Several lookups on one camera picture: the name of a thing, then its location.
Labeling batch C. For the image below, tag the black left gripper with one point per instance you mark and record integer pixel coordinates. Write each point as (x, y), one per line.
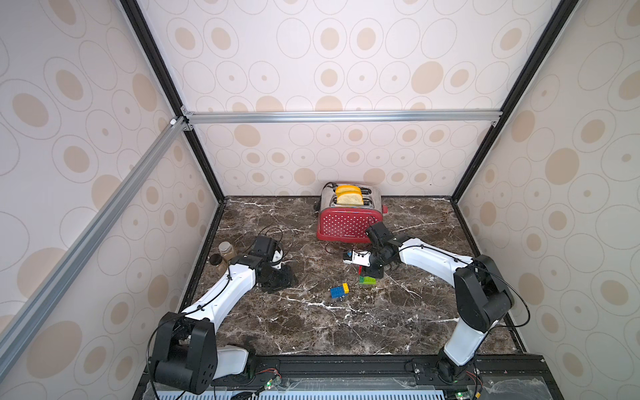
(287, 278)

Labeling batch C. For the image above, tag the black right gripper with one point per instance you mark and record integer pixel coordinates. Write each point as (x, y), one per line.
(373, 262)

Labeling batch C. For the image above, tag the lime green lego brick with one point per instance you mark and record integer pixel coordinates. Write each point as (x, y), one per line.
(362, 280)

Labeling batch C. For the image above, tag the blue lego brick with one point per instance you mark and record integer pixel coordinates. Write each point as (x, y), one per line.
(337, 292)

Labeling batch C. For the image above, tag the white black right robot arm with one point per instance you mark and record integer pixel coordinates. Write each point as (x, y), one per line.
(483, 297)

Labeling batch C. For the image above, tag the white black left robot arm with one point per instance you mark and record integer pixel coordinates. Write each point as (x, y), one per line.
(182, 352)

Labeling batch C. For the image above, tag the red polka dot toaster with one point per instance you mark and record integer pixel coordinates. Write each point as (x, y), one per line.
(344, 224)

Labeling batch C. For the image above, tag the glass jar with beige lid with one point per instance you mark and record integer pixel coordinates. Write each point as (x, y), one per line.
(227, 251)

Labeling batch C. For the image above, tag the black round lid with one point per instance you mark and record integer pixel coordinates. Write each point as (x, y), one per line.
(215, 259)

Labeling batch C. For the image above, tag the front yellow toast slice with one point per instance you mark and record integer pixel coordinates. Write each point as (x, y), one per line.
(351, 199)

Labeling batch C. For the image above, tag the yellow toast slice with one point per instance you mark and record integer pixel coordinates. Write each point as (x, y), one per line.
(351, 199)
(340, 189)

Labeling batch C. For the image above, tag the rear yellow toast slice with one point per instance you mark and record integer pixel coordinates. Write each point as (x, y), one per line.
(340, 189)

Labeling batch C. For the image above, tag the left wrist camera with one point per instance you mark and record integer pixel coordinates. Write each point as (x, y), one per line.
(277, 260)

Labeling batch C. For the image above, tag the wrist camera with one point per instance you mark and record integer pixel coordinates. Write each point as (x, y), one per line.
(277, 260)
(360, 258)

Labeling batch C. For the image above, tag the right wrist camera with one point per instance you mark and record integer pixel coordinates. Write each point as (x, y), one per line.
(360, 258)

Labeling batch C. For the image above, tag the horizontal aluminium frame bar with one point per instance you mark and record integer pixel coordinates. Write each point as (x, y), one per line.
(367, 116)

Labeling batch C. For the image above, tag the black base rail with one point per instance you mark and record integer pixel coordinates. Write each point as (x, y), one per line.
(512, 376)

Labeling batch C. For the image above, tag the diagonal aluminium frame bar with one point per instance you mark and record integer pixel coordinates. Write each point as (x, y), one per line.
(36, 311)

